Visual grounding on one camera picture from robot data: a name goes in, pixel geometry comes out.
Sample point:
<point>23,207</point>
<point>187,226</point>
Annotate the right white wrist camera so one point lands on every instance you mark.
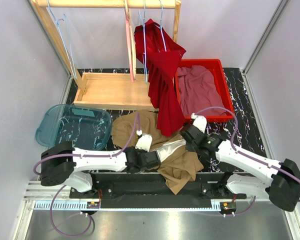
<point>199,121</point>

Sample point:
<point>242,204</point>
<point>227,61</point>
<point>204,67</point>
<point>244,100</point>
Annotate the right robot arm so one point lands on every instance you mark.
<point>266,178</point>

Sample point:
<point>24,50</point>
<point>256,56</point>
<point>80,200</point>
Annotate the wooden clothes rack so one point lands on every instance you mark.
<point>110,91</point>

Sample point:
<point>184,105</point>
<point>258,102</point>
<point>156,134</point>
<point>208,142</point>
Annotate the red plastic bin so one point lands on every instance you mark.
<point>215,67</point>

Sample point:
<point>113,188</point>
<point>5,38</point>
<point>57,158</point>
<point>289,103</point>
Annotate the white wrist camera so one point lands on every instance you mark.
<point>199,121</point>
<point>144,141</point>

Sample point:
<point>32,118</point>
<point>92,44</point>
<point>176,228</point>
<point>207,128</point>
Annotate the blue wire hanger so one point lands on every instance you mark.
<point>161,26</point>
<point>67,47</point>
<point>144,56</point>

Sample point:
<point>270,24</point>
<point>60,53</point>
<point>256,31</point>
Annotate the tan garment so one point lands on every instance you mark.
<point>178,166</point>

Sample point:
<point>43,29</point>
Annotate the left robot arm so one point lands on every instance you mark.
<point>64,164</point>

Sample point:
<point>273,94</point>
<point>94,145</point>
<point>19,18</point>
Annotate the mauve cloth in bin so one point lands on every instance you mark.
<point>197,91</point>

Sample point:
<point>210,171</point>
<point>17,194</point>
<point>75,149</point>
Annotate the teal plastic basket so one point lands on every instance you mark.
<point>86,128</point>

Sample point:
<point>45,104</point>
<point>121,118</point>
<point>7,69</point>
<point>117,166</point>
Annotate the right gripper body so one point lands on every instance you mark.
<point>190,146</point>

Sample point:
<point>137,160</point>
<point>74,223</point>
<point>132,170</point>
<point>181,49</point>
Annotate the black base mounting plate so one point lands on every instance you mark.
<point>149,192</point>

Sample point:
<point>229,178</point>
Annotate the pink wooden hanger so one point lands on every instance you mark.
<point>130,43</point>

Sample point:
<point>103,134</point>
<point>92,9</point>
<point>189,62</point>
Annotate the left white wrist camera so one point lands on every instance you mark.
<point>144,141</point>

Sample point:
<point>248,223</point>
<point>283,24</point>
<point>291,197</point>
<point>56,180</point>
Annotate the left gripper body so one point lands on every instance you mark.
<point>138,151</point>

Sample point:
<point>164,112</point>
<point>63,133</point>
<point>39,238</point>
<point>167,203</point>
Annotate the red pleated skirt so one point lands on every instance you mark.
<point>162,67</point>

